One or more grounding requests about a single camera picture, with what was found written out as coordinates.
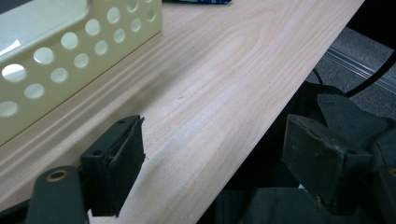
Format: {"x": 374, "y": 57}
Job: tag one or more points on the metal floor rail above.
{"x": 358, "y": 67}

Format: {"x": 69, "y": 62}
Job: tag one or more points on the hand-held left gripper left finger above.
{"x": 118, "y": 168}

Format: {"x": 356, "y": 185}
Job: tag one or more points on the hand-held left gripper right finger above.
{"x": 320, "y": 161}

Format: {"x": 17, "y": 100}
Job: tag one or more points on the cream perforated plastic basket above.
{"x": 93, "y": 76}

